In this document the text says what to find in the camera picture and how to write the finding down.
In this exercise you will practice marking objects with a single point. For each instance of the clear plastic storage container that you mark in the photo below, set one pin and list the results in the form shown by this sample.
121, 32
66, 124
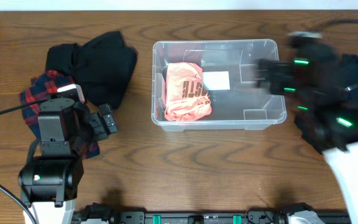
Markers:
244, 106

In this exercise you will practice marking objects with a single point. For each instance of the large black garment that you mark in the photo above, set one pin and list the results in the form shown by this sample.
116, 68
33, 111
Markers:
102, 67

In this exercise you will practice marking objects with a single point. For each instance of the white label in container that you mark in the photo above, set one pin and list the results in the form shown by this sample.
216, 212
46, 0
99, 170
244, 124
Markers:
216, 80

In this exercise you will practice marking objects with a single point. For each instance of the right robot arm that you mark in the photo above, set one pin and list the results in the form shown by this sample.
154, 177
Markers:
344, 165

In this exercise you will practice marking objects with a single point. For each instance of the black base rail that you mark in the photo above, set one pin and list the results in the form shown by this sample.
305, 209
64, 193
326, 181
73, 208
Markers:
294, 213

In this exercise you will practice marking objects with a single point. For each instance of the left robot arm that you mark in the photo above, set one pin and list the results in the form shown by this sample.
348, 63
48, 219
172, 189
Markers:
49, 182

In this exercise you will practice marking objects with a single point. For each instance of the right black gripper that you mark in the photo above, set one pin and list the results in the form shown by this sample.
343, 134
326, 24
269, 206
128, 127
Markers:
291, 71

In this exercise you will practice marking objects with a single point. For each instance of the black garment with tape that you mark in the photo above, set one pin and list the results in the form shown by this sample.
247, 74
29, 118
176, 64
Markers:
327, 127

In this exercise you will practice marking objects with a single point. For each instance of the red navy plaid shirt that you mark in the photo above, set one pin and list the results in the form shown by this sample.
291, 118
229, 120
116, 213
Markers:
44, 88

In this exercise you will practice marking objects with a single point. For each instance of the salmon pink printed t-shirt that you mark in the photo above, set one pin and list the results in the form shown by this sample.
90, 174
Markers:
186, 97

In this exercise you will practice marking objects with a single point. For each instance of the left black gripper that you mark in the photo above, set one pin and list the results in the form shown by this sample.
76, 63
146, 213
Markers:
105, 121

